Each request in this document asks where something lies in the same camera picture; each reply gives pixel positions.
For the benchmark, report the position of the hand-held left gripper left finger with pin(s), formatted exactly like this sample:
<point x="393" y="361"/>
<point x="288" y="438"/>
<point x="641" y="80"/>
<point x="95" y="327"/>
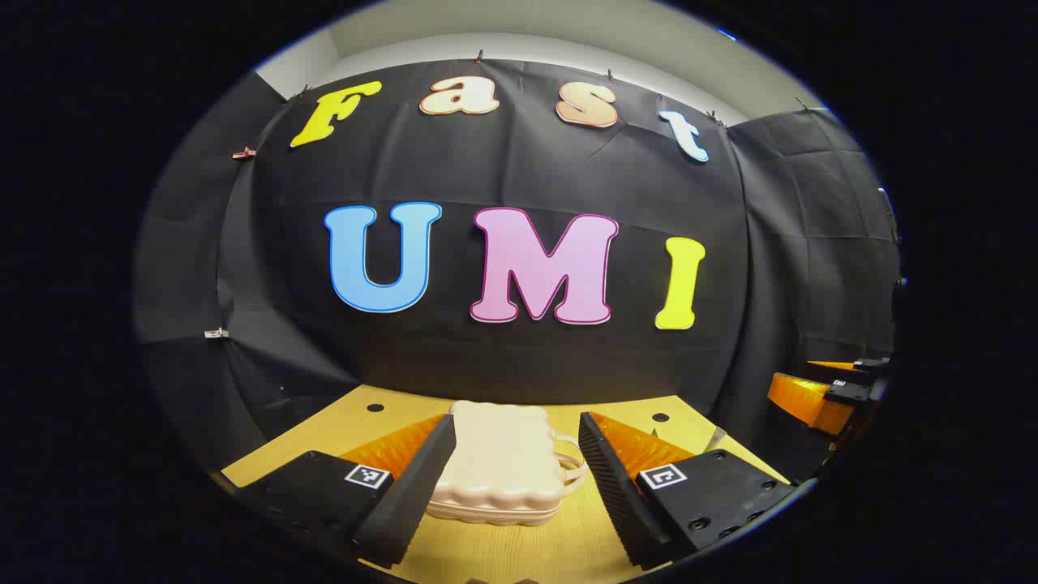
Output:
<point x="409" y="495"/>

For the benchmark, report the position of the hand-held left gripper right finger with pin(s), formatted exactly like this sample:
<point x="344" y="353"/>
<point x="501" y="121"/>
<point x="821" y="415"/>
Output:
<point x="616" y="495"/>

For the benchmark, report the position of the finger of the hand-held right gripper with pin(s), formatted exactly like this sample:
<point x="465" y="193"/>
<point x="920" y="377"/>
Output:
<point x="803" y="401"/>
<point x="869" y="365"/>

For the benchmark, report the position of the cream hard-shell suitcase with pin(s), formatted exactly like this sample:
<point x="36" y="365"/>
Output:
<point x="503" y="462"/>

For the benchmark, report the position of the black backdrop cloth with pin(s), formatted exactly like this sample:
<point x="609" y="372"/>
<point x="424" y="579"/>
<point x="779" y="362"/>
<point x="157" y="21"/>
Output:
<point x="503" y="162"/>

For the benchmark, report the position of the reddish metal clip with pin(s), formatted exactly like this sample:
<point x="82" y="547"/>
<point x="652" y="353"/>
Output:
<point x="243" y="152"/>

